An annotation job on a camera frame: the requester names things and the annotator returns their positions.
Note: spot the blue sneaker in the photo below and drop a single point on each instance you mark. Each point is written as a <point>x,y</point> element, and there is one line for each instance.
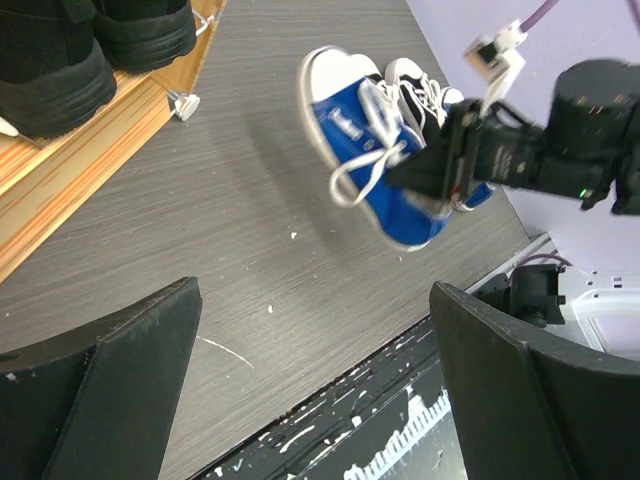
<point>351,116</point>
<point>476,197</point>

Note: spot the grey slotted cable duct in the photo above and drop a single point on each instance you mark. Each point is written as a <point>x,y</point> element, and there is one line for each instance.
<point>421,420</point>

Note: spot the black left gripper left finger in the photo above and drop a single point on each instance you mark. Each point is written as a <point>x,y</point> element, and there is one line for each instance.
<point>99,401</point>

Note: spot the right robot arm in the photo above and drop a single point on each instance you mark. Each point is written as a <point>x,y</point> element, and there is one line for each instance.
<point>588,150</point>

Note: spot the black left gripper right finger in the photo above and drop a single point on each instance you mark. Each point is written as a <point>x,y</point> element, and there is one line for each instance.
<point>528,404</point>

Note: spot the wooden shoe cabinet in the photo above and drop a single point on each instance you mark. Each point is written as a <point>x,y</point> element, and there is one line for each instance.
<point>44,181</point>

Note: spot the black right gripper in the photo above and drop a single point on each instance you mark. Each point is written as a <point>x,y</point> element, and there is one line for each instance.
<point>434,172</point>

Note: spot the black white sneaker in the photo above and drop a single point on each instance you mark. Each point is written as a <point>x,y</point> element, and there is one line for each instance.
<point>423,101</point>

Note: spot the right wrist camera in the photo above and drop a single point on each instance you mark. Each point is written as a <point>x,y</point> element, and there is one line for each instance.
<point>497,61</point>

